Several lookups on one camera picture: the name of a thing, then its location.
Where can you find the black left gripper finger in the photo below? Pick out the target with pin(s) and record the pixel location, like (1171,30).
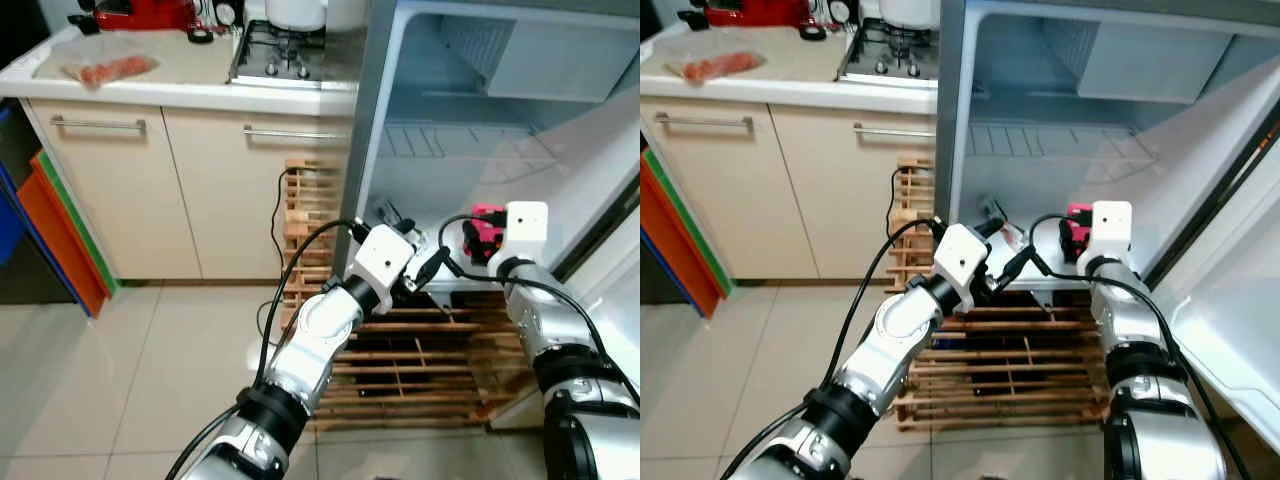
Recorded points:
(432,263)
(1015,265)
(990,222)
(392,215)

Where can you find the small grey fridge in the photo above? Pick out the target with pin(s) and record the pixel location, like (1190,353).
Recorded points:
(1050,150)
(450,150)

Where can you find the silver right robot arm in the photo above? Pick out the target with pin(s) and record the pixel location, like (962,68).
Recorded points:
(540,310)
(1130,320)

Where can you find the tall dark fridge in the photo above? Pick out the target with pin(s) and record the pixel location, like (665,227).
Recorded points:
(15,30)

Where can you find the wooden slatted rack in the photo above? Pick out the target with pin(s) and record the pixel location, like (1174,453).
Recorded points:
(1000,420)
(400,420)

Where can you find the beige kitchen cabinet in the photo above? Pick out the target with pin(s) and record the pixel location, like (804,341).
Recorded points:
(820,200)
(200,200)

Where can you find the steel gas hob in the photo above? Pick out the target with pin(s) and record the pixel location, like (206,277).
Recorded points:
(890,60)
(290,65)

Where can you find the green board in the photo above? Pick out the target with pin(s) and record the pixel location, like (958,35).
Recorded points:
(80,228)
(690,224)

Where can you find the white cooking pot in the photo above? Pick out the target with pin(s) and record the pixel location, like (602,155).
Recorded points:
(910,10)
(295,12)

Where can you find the black tape roll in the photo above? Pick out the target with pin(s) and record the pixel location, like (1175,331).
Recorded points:
(812,36)
(200,38)

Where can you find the black and white kitchen timer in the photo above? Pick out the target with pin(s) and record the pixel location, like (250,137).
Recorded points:
(838,10)
(225,12)

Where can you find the clear container with red food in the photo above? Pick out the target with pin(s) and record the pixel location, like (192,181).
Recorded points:
(110,70)
(715,66)

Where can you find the red coffee machine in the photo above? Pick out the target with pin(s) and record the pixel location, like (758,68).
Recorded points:
(150,12)
(760,10)

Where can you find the black portafilter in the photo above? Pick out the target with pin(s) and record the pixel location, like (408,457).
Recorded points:
(695,18)
(85,22)

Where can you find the blue board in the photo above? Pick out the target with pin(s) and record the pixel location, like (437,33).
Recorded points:
(8,220)

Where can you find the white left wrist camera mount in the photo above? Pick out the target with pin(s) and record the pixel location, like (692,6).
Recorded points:
(960,260)
(380,255)

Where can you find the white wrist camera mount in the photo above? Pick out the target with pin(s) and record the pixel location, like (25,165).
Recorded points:
(1110,225)
(380,255)
(525,225)
(960,260)

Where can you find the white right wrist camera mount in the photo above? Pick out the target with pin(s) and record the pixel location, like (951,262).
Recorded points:
(1110,225)
(525,225)

